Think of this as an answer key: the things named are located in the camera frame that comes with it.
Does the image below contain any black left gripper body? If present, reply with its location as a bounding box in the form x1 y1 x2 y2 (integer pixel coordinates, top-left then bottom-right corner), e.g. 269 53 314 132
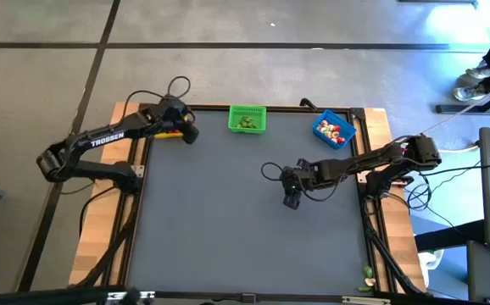
153 96 200 145

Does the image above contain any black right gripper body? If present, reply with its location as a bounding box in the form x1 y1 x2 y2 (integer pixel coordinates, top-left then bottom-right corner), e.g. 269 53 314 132
279 158 320 211

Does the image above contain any yellow plastic basket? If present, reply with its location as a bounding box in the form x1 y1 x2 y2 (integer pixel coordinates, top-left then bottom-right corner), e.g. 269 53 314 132
153 129 186 140

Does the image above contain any blue plastic basket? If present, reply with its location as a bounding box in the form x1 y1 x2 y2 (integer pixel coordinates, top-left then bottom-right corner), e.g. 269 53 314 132
311 108 358 150

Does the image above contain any green plastic basket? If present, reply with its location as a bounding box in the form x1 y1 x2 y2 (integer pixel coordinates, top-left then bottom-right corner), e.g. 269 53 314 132
227 104 268 135

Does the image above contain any white object on floor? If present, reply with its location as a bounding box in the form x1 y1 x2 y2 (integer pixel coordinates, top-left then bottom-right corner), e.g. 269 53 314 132
418 248 446 289

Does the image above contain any black beam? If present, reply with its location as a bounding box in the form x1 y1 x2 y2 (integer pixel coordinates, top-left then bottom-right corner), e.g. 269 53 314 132
414 219 486 252

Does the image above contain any grey metal stand base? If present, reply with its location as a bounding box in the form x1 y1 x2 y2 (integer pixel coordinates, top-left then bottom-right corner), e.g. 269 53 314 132
434 82 490 115

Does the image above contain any person's shoe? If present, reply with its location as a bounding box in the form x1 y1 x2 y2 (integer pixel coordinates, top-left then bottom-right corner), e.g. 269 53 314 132
453 83 490 103
465 63 490 80

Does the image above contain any black horizontal bar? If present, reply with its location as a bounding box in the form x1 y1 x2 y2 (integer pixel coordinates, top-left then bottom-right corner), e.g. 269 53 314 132
0 286 142 305

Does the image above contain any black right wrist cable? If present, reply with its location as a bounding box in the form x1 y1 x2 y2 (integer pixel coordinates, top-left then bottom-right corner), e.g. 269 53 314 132
260 162 343 202

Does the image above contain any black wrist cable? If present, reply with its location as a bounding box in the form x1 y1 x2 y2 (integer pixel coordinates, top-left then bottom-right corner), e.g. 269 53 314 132
120 75 192 112
260 162 343 202

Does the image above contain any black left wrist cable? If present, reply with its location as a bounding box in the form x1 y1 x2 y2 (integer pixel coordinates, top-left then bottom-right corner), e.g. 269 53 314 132
120 75 192 112

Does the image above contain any black clamp handle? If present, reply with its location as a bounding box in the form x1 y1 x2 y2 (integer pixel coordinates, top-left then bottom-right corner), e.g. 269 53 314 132
298 97 319 112

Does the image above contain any black cable bundle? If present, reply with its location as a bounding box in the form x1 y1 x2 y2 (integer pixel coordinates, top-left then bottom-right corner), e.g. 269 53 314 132
363 202 428 297
73 198 138 289

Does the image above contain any thin black floor cable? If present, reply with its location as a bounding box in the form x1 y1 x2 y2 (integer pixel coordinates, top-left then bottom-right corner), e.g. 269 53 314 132
60 181 119 238

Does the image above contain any coiled black cable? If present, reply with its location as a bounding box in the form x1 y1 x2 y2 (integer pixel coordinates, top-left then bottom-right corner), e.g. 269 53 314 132
397 171 437 213

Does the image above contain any silver metal bracket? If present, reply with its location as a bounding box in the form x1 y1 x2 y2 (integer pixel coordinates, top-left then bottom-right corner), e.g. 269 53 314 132
107 291 156 301
341 296 391 305

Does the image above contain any white cable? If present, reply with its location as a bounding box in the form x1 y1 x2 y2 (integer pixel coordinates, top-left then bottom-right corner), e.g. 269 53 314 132
439 145 479 154

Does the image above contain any thin grey cable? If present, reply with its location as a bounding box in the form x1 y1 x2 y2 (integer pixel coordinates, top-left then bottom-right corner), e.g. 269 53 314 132
420 75 490 135

